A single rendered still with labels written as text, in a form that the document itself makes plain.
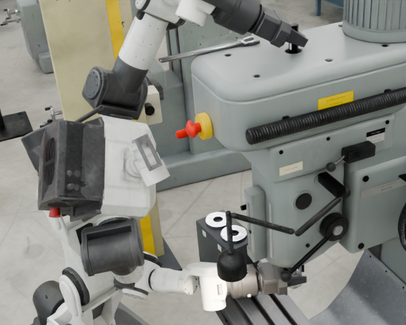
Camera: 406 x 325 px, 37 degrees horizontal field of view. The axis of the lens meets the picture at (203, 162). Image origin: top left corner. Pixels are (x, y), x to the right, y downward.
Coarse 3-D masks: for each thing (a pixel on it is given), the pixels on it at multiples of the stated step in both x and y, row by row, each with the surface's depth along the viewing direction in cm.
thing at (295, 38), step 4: (292, 32) 133; (296, 32) 133; (292, 36) 134; (296, 36) 134; (300, 36) 134; (288, 40) 134; (292, 40) 134; (296, 40) 134; (300, 40) 134; (304, 40) 134; (296, 44) 135; (300, 44) 135; (304, 44) 135
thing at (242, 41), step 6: (252, 36) 146; (234, 42) 143; (240, 42) 143; (246, 42) 142; (252, 42) 142; (258, 42) 143; (204, 48) 141; (210, 48) 140; (216, 48) 140; (222, 48) 141; (180, 54) 138; (186, 54) 138; (192, 54) 138; (198, 54) 139; (162, 60) 136; (168, 60) 137; (174, 60) 137
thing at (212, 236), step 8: (208, 216) 217; (216, 216) 217; (224, 216) 216; (200, 224) 216; (208, 224) 213; (216, 224) 213; (224, 224) 212; (232, 224) 214; (240, 224) 214; (200, 232) 217; (208, 232) 211; (216, 232) 211; (224, 232) 208; (240, 232) 208; (200, 240) 219; (208, 240) 213; (216, 240) 208; (224, 240) 206; (240, 240) 204; (200, 248) 222; (208, 248) 216; (216, 248) 210; (224, 248) 204; (240, 248) 204; (200, 256) 225; (208, 256) 218; (216, 256) 212; (248, 256) 207; (256, 264) 211
